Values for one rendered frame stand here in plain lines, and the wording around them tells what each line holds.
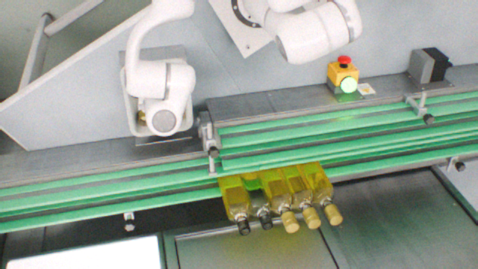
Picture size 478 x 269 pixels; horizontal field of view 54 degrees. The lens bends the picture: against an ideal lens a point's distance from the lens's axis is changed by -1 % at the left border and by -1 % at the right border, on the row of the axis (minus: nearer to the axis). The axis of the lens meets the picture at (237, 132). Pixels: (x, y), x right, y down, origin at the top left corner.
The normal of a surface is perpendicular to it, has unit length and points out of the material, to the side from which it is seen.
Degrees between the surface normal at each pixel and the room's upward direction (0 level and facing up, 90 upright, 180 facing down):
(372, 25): 0
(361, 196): 89
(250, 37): 4
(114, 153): 90
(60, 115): 0
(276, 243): 90
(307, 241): 90
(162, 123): 15
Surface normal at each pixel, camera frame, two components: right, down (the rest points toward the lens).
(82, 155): -0.01, -0.81
